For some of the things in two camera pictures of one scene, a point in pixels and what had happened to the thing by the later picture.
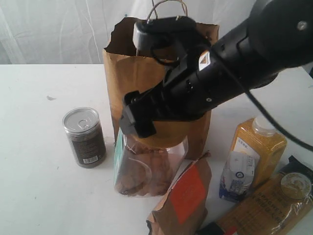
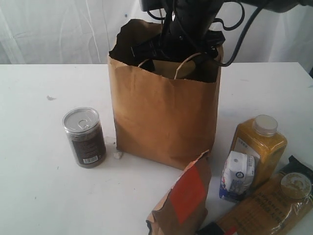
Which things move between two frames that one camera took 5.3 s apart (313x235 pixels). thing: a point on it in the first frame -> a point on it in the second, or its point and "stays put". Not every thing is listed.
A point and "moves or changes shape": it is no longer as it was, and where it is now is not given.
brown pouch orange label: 184,211 stays put
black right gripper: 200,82 -> 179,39
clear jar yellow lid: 145,166 moves or changes shape
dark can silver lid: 84,132 stays put
